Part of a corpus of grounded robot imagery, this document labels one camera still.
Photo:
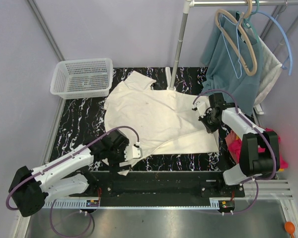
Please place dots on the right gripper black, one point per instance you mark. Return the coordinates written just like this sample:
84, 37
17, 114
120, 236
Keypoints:
209, 129

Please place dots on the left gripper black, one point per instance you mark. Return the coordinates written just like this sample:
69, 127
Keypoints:
112, 164

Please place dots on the cream white t shirt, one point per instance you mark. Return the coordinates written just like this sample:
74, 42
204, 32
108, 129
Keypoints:
162, 121

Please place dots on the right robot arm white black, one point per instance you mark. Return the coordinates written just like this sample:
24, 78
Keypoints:
259, 157

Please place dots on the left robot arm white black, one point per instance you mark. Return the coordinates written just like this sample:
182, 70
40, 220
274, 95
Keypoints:
31, 189

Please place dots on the pink red t shirt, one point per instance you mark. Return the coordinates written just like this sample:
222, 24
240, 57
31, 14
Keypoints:
229, 138

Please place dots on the metal clothes rack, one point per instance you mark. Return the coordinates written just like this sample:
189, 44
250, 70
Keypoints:
188, 4

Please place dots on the teal t shirt hanging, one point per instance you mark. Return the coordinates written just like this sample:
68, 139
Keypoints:
224, 71

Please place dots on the white perforated plastic basket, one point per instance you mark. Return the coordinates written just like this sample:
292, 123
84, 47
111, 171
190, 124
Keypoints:
82, 78

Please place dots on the white grey towel hanging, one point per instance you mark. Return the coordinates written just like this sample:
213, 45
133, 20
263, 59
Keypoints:
271, 71

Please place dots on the light blue thick hanger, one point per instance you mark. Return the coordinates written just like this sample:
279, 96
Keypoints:
288, 63

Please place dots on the beige clothes hanger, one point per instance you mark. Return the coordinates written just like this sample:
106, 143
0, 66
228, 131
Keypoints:
246, 15

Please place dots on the orange ball object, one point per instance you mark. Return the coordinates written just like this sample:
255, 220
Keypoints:
290, 229

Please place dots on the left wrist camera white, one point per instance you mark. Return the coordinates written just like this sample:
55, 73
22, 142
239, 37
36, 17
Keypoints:
133, 151

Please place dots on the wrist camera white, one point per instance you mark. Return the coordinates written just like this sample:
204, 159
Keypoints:
201, 106
133, 151

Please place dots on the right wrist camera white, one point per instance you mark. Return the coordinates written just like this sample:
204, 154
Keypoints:
201, 106

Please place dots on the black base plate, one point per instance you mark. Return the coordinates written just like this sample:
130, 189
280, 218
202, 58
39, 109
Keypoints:
199, 183

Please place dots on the aluminium frame rail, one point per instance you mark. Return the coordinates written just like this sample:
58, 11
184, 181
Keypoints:
268, 190

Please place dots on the thin blue wire hanger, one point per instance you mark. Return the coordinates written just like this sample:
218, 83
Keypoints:
221, 13

